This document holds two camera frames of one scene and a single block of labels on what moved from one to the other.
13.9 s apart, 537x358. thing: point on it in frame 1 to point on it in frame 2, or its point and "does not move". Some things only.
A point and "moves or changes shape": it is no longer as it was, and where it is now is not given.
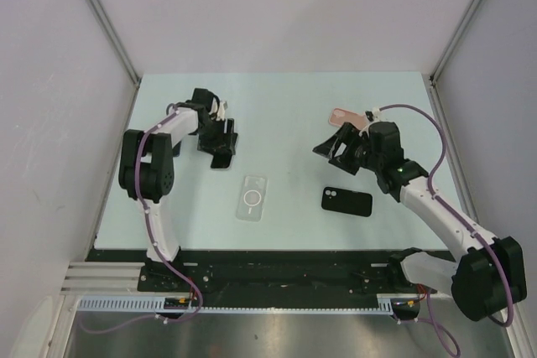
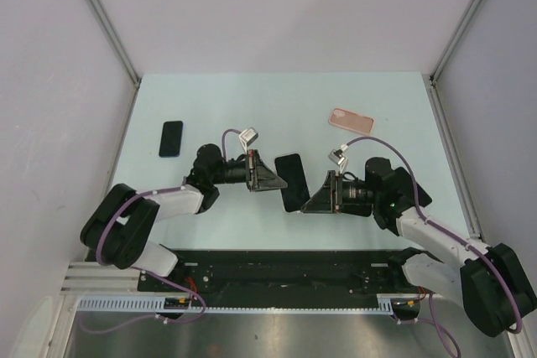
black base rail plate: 341,274 does not move
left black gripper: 224,141 to 261,179
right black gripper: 343,135 to 329,199
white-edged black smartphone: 221,161 moves or changes shape
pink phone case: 337,116 does not move
